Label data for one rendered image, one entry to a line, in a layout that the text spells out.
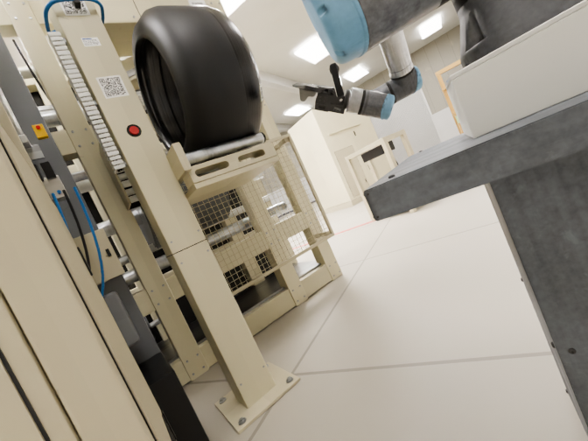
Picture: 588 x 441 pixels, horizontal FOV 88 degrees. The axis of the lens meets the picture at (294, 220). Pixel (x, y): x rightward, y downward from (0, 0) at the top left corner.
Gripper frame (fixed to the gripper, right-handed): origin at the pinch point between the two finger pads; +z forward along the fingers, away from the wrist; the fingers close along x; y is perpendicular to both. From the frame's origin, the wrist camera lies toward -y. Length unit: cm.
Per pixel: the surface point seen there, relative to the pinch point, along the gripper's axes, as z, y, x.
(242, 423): -6, 97, -71
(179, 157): 31, 25, -32
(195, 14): 37.2, -15.9, -3.3
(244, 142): 15.4, 22.5, -10.0
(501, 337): -76, 51, -55
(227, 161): 18.2, 27.0, -21.2
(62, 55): 74, 2, -21
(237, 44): 22.0, -9.4, -3.6
